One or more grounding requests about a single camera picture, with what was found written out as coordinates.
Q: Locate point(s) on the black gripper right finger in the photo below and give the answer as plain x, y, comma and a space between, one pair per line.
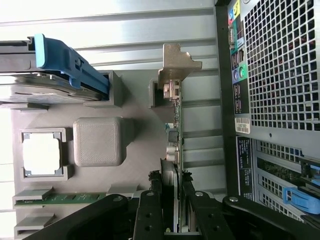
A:
212, 220

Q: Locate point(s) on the silver CPU chip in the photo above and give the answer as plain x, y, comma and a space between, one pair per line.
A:
41, 153

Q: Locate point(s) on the green RAM stick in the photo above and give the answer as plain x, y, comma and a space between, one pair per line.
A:
75, 197

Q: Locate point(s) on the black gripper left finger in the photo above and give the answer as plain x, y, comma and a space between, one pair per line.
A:
150, 220

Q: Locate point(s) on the silver hard disk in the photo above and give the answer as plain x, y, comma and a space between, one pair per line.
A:
37, 87

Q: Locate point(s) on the grey plastic parts rack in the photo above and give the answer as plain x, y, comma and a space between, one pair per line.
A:
100, 140

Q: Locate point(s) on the open black PC case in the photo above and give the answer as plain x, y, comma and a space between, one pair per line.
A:
222, 100

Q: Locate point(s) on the hard drive in blue caddy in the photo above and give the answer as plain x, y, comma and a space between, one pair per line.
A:
55, 55

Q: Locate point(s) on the blue card retention latch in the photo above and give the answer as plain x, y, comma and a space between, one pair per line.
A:
297, 200

